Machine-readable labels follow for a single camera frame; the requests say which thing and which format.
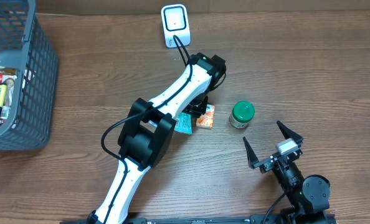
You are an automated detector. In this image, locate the orange Kleenex tissue pack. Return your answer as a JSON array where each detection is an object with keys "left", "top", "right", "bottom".
[{"left": 196, "top": 105, "right": 215, "bottom": 129}]

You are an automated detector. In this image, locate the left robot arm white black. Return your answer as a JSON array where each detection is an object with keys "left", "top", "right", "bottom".
[{"left": 86, "top": 53, "right": 226, "bottom": 223}]

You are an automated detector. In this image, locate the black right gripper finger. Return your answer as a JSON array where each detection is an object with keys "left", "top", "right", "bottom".
[
  {"left": 242, "top": 136, "right": 259, "bottom": 169},
  {"left": 277, "top": 120, "right": 304, "bottom": 146}
]

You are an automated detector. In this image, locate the teal tissue packet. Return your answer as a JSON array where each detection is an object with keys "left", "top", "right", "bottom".
[{"left": 174, "top": 113, "right": 192, "bottom": 135}]

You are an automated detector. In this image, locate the green lid jar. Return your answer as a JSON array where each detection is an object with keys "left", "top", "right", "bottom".
[{"left": 229, "top": 101, "right": 255, "bottom": 128}]

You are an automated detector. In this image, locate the beige brown snack bag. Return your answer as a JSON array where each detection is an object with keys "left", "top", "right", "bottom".
[{"left": 0, "top": 66, "right": 17, "bottom": 125}]

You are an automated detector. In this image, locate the white barcode scanner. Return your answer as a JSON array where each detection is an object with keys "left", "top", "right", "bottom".
[{"left": 161, "top": 4, "right": 191, "bottom": 49}]

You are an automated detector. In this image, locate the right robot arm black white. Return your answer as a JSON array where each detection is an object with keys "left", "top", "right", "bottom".
[{"left": 243, "top": 121, "right": 336, "bottom": 223}]

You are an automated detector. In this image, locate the grey plastic mesh basket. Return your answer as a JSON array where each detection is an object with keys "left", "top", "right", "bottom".
[{"left": 0, "top": 0, "right": 59, "bottom": 151}]

